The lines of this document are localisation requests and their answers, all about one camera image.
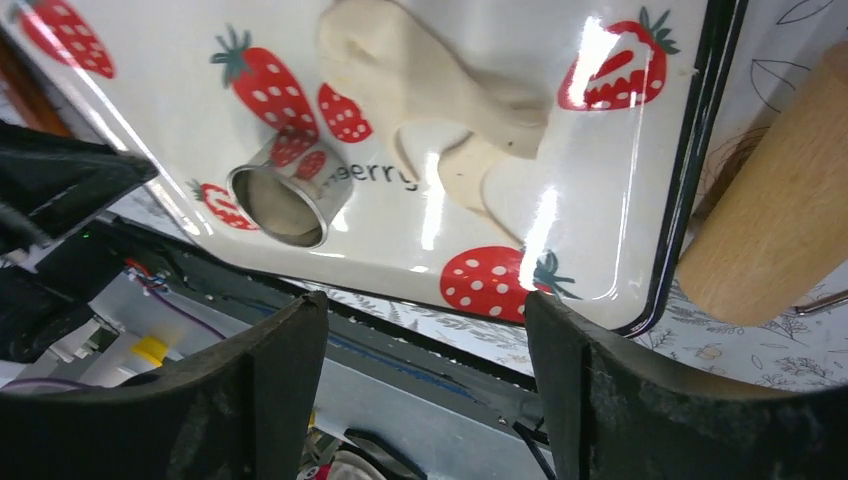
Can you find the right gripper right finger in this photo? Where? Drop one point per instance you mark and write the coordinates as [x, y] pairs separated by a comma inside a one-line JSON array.
[[616, 410]]

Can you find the strawberry pattern white tray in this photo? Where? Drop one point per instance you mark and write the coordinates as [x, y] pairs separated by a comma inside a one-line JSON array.
[[266, 166]]

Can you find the small dough piece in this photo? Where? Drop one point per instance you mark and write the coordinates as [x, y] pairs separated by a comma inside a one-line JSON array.
[[398, 73]]

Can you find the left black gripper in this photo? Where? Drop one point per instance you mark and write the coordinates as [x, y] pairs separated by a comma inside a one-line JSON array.
[[51, 186]]

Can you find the wooden dough roller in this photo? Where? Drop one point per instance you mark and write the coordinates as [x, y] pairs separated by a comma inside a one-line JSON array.
[[781, 225]]

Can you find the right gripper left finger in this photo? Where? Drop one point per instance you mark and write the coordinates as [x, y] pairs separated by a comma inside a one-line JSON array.
[[239, 409]]

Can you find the metal spatula orange handle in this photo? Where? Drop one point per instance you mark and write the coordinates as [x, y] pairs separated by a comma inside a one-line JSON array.
[[26, 95]]

